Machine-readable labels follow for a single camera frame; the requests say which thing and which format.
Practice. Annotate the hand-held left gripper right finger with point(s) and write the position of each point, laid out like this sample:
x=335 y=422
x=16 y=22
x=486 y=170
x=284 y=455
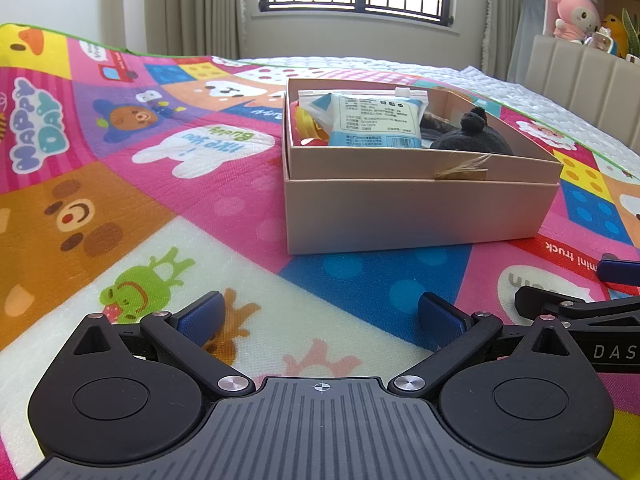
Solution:
x=440 y=320

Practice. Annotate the black plush toy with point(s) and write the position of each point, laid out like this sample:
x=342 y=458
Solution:
x=470 y=140

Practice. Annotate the pink cardboard box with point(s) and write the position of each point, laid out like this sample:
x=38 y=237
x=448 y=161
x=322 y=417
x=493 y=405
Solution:
x=400 y=220

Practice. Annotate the small pink white toy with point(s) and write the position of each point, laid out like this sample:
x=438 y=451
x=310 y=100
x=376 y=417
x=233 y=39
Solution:
x=602 y=42

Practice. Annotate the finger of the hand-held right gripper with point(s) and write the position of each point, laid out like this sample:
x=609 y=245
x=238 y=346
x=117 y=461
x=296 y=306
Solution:
x=620 y=272
x=540 y=297

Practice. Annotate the beige upholstered headboard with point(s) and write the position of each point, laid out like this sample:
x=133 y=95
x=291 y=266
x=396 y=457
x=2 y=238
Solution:
x=575 y=85

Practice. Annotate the pink plush rabbit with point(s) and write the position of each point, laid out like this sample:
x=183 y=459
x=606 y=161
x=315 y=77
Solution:
x=575 y=10

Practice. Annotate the beige curtain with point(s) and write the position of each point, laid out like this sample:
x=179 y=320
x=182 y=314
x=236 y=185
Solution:
x=200 y=5
x=500 y=10

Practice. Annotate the colourful cartoon play mat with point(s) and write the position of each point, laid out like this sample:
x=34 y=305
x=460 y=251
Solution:
x=150 y=185

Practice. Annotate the blue wet wipes packet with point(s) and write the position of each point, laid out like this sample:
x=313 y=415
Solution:
x=375 y=120

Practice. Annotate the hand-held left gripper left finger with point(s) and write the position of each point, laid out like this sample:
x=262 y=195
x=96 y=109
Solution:
x=200 y=317

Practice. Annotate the green plant leaves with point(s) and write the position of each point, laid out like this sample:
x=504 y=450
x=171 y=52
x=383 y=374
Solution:
x=632 y=35

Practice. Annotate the white quilted bedspread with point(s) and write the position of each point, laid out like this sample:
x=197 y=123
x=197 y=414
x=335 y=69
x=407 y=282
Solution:
x=550 y=100

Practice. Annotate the yellow plush toy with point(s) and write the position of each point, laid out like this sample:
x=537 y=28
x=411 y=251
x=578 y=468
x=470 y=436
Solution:
x=614 y=27

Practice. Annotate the yellow toy with pink frill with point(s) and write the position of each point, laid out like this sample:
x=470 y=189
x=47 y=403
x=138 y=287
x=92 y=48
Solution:
x=302 y=122

